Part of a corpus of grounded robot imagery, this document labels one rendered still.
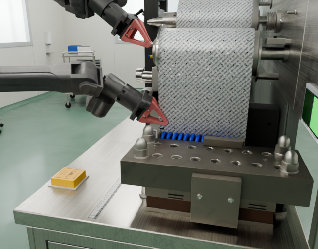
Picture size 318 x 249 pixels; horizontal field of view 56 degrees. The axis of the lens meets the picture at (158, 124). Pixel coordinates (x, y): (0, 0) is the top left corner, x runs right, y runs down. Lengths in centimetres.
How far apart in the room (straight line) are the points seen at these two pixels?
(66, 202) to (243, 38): 59
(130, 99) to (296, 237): 50
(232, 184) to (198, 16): 58
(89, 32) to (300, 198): 662
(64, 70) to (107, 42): 613
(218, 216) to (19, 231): 185
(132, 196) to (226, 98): 35
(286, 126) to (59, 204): 61
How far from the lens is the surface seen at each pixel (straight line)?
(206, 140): 77
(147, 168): 67
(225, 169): 65
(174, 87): 80
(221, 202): 66
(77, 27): 719
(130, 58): 674
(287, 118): 84
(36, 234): 82
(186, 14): 103
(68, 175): 88
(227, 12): 102
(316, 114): 51
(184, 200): 70
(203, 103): 80
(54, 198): 83
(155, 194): 71
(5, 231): 240
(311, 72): 59
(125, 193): 81
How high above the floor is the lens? 131
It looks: 18 degrees down
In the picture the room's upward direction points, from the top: straight up
